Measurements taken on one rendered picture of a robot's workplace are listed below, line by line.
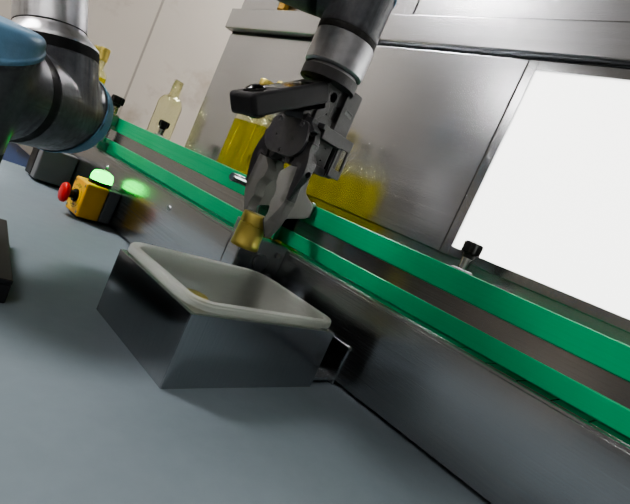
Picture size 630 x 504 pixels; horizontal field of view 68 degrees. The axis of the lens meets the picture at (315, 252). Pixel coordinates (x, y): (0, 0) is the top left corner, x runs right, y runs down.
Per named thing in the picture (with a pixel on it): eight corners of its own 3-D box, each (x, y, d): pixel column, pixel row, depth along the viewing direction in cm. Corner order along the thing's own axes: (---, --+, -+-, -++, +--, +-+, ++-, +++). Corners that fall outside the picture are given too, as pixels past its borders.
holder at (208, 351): (335, 386, 64) (358, 335, 63) (160, 389, 44) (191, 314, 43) (262, 328, 75) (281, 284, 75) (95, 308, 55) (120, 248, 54)
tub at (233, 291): (313, 384, 60) (341, 324, 59) (161, 386, 43) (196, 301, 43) (238, 322, 71) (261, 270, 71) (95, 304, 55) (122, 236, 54)
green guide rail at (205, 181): (244, 229, 73) (264, 182, 72) (239, 228, 72) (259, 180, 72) (0, 86, 188) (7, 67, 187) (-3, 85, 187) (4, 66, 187)
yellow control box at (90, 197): (109, 227, 96) (122, 194, 95) (72, 218, 91) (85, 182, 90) (96, 216, 101) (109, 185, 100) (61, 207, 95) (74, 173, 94)
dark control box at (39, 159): (67, 190, 114) (79, 158, 113) (32, 180, 108) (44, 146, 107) (57, 181, 120) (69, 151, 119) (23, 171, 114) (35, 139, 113)
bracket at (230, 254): (273, 288, 76) (290, 249, 75) (228, 279, 69) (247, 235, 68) (260, 279, 78) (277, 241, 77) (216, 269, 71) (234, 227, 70)
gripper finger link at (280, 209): (307, 250, 58) (328, 179, 59) (275, 239, 54) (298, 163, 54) (290, 245, 60) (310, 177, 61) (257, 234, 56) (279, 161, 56)
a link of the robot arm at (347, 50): (350, 25, 52) (301, 23, 57) (333, 65, 52) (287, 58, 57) (384, 60, 57) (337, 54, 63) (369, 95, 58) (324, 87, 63)
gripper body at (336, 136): (337, 187, 60) (375, 98, 59) (293, 164, 53) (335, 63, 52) (298, 172, 65) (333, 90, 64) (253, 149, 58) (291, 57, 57)
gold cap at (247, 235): (241, 248, 55) (255, 214, 55) (224, 238, 57) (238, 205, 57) (262, 254, 58) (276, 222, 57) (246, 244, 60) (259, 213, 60)
